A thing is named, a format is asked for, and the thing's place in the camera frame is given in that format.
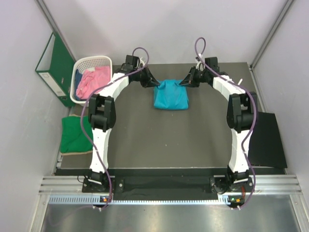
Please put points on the green ring binder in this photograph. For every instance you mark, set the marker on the green ring binder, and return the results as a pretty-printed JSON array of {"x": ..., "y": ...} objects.
[{"x": 55, "y": 69}]

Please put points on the black board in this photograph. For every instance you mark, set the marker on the black board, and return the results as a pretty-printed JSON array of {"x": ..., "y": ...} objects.
[{"x": 265, "y": 148}]

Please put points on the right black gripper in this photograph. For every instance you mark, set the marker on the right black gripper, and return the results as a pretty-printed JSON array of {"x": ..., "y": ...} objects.
[{"x": 189, "y": 80}]

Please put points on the white laundry basket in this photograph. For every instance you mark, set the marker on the white laundry basket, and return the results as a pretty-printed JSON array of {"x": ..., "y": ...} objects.
[{"x": 88, "y": 63}]

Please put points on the grey cable duct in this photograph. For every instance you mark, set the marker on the grey cable duct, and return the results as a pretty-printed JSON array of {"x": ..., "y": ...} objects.
[{"x": 101, "y": 200}]

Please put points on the navy blue t shirt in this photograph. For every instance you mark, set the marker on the navy blue t shirt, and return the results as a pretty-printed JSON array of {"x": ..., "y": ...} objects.
[{"x": 77, "y": 79}]

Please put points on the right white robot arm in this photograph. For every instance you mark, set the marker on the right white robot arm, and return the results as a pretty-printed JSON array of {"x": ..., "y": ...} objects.
[{"x": 241, "y": 118}]

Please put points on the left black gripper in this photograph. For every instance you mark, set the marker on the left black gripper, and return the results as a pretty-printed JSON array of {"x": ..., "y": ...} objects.
[{"x": 149, "y": 80}]

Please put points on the green folded t shirt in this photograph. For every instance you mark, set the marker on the green folded t shirt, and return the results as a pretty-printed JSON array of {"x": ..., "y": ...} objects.
[{"x": 74, "y": 134}]

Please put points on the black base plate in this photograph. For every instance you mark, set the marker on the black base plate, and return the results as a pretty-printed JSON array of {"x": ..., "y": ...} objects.
[{"x": 218, "y": 186}]

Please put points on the pink t shirt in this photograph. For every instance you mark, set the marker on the pink t shirt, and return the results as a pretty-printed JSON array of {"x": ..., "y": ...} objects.
[{"x": 93, "y": 79}]

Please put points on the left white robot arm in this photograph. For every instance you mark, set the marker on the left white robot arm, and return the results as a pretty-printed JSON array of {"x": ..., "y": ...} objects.
[{"x": 102, "y": 113}]

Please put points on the teal t shirt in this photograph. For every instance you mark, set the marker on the teal t shirt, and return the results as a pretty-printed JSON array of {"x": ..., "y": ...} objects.
[{"x": 170, "y": 95}]

